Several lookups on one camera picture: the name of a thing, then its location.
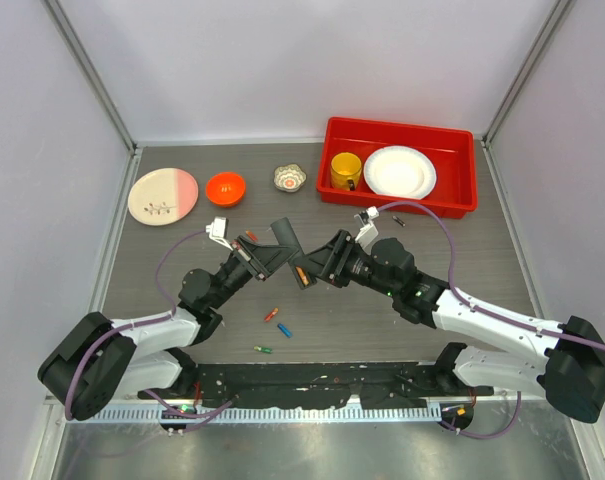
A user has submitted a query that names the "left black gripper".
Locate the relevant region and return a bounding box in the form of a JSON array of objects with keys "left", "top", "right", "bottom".
[{"left": 208, "top": 235, "right": 297, "bottom": 309}]

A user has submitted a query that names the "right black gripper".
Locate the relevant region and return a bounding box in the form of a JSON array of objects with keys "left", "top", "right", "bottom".
[{"left": 294, "top": 229, "right": 399, "bottom": 298}]

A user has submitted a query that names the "black remote control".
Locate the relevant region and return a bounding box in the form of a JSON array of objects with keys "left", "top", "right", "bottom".
[{"left": 270, "top": 217, "right": 316, "bottom": 290}]

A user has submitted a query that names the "blue battery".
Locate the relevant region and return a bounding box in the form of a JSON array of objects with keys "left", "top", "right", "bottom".
[{"left": 277, "top": 323, "right": 293, "bottom": 338}]

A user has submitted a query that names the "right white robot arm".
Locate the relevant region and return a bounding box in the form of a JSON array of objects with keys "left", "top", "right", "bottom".
[{"left": 294, "top": 230, "right": 605, "bottom": 424}]

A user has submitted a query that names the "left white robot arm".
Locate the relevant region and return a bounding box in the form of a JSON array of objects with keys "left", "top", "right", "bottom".
[{"left": 37, "top": 233, "right": 301, "bottom": 420}]

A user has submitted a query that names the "red orange battery centre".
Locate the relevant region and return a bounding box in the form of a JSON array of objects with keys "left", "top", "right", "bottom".
[{"left": 264, "top": 307, "right": 279, "bottom": 322}]

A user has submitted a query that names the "orange bowl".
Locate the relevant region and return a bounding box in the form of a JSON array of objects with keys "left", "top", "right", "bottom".
[{"left": 205, "top": 172, "right": 246, "bottom": 208}]

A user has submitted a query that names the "small floral bowl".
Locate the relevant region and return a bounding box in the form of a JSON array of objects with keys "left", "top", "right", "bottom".
[{"left": 273, "top": 163, "right": 307, "bottom": 193}]

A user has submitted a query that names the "green battery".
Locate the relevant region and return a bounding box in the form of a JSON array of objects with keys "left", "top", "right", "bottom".
[{"left": 254, "top": 346, "right": 273, "bottom": 354}]

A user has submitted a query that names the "black battery near bin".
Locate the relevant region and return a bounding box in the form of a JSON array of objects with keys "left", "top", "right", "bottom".
[{"left": 392, "top": 215, "right": 406, "bottom": 227}]

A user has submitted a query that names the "yellow mug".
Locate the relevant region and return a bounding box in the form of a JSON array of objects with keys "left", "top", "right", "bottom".
[{"left": 330, "top": 152, "right": 362, "bottom": 191}]

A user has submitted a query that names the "red plastic bin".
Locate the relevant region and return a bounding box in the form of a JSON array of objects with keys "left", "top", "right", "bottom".
[{"left": 316, "top": 117, "right": 478, "bottom": 219}]

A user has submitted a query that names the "pink and cream plate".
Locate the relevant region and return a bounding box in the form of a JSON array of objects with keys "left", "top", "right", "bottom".
[{"left": 127, "top": 168, "right": 199, "bottom": 226}]

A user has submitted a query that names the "white paper plate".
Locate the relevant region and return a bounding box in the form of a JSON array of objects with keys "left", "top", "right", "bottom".
[{"left": 363, "top": 146, "right": 437, "bottom": 200}]

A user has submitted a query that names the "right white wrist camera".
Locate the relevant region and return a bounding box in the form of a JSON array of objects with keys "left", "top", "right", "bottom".
[{"left": 354, "top": 207, "right": 379, "bottom": 248}]

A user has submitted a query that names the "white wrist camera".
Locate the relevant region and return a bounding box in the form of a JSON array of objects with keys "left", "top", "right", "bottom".
[
  {"left": 205, "top": 216, "right": 232, "bottom": 250},
  {"left": 354, "top": 207, "right": 379, "bottom": 248}
]

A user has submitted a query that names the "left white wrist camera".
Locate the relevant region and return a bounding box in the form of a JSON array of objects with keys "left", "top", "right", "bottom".
[{"left": 205, "top": 216, "right": 232, "bottom": 250}]

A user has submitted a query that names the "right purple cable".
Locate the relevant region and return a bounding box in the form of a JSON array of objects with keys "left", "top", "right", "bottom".
[{"left": 374, "top": 201, "right": 605, "bottom": 441}]

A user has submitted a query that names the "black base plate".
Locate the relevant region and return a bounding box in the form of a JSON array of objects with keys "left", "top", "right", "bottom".
[{"left": 155, "top": 362, "right": 494, "bottom": 410}]

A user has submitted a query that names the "white slotted cable duct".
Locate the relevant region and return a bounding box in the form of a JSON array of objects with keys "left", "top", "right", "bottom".
[{"left": 88, "top": 403, "right": 442, "bottom": 425}]

